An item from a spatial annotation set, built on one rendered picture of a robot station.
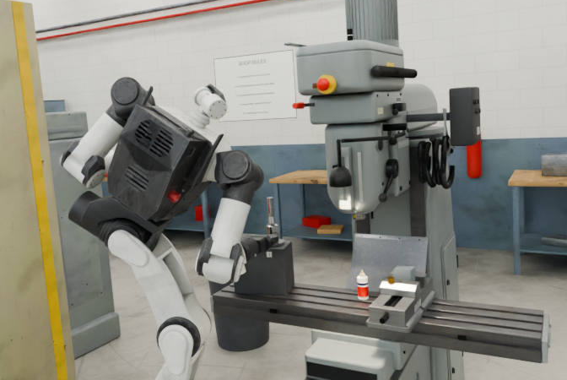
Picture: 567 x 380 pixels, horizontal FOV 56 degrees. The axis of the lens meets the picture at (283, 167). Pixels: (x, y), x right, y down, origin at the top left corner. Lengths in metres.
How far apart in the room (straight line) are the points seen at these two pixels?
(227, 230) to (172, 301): 0.35
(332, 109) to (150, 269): 0.78
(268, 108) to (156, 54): 1.96
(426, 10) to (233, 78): 2.60
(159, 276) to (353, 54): 0.91
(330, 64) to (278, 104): 5.11
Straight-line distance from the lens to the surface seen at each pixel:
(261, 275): 2.14
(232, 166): 1.52
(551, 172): 5.52
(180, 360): 1.78
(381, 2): 2.09
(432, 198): 2.28
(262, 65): 6.91
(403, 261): 2.29
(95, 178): 1.79
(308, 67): 1.73
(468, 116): 2.01
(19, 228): 2.94
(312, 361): 1.93
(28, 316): 3.05
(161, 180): 1.53
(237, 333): 3.92
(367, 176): 1.82
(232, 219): 1.54
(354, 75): 1.68
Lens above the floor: 1.71
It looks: 7 degrees down
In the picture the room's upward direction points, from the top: 4 degrees counter-clockwise
